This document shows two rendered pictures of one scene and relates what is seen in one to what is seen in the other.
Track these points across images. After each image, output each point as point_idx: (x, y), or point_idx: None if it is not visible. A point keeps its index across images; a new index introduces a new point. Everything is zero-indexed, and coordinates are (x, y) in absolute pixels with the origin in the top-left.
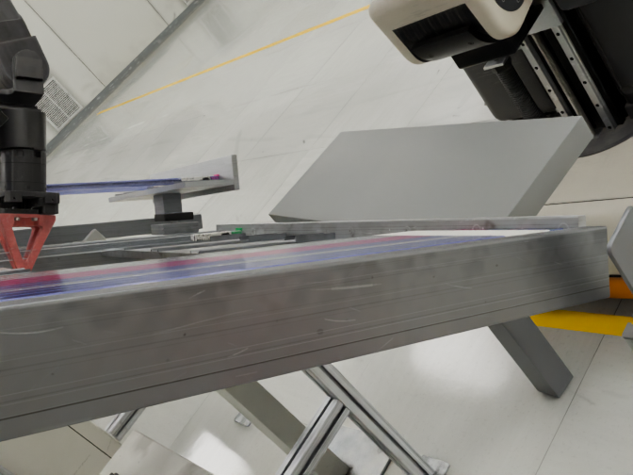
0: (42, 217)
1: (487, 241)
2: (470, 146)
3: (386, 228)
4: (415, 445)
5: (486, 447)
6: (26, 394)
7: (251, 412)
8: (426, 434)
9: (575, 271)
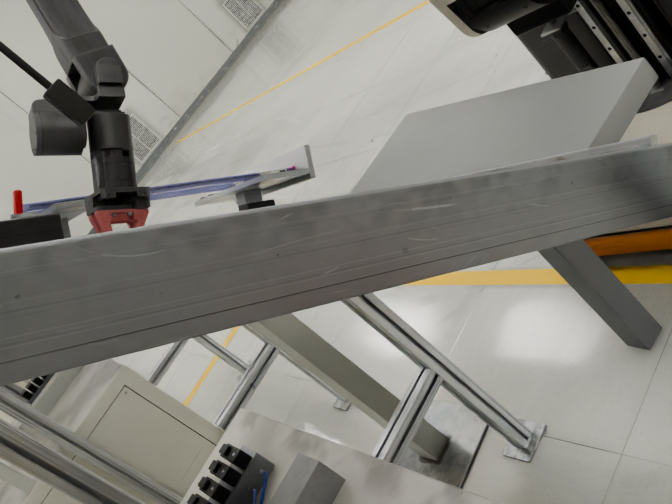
0: (136, 211)
1: (560, 160)
2: (535, 105)
3: None
4: (510, 410)
5: (581, 404)
6: (139, 312)
7: (349, 390)
8: (520, 399)
9: (651, 187)
